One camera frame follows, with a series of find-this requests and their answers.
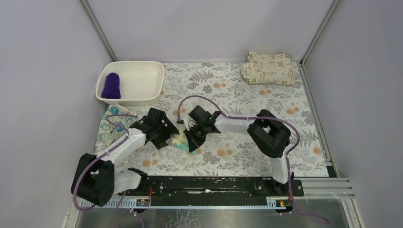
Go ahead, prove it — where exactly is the yellow teal patterned towel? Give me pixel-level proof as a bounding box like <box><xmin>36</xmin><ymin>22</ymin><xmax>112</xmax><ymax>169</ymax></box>
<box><xmin>170</xmin><ymin>126</ymin><xmax>199</xmax><ymax>155</ymax></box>

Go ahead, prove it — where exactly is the purple towel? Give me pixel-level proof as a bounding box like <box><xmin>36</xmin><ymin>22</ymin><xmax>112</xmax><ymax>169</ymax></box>
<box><xmin>101</xmin><ymin>73</ymin><xmax>121</xmax><ymax>99</ymax></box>

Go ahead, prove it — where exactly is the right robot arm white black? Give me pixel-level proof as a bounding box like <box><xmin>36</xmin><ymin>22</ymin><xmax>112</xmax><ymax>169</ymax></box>
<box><xmin>183</xmin><ymin>105</ymin><xmax>291</xmax><ymax>184</ymax></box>

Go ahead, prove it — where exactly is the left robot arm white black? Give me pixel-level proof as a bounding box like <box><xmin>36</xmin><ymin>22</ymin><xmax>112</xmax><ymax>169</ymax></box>
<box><xmin>71</xmin><ymin>108</ymin><xmax>179</xmax><ymax>211</ymax></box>

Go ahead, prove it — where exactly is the white bear patterned towel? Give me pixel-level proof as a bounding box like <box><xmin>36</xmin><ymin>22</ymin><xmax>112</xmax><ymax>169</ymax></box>
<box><xmin>95</xmin><ymin>104</ymin><xmax>138</xmax><ymax>153</ymax></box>

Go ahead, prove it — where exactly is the white rectangular basin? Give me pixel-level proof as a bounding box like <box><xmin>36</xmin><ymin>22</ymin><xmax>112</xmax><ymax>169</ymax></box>
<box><xmin>95</xmin><ymin>61</ymin><xmax>165</xmax><ymax>105</ymax></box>

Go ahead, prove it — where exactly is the floral patterned table mat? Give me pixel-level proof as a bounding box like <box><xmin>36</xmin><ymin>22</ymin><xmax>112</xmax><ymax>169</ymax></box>
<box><xmin>118</xmin><ymin>63</ymin><xmax>328</xmax><ymax>177</ymax></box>

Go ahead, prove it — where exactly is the cream patterned folded towel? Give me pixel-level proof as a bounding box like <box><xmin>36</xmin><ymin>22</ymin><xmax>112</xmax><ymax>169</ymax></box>
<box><xmin>240</xmin><ymin>51</ymin><xmax>297</xmax><ymax>86</ymax></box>

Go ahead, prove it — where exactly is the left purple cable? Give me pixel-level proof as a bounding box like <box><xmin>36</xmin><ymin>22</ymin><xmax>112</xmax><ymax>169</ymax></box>
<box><xmin>73</xmin><ymin>114</ymin><xmax>139</xmax><ymax>228</ymax></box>

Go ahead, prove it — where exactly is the purple cable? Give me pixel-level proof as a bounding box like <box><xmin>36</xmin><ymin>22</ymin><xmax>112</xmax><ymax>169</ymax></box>
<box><xmin>177</xmin><ymin>95</ymin><xmax>331</xmax><ymax>227</ymax></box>
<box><xmin>73</xmin><ymin>114</ymin><xmax>139</xmax><ymax>228</ymax></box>

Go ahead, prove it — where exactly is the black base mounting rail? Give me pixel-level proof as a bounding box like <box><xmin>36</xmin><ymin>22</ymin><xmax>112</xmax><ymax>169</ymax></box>
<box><xmin>126</xmin><ymin>176</ymin><xmax>304</xmax><ymax>207</ymax></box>

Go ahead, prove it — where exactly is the white cable duct strip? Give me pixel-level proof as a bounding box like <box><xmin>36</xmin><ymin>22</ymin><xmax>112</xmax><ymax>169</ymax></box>
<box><xmin>81</xmin><ymin>197</ymin><xmax>152</xmax><ymax>209</ymax></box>

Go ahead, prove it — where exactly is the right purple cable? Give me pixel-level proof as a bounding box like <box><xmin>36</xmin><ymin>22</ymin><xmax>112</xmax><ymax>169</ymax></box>
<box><xmin>177</xmin><ymin>95</ymin><xmax>331</xmax><ymax>227</ymax></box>

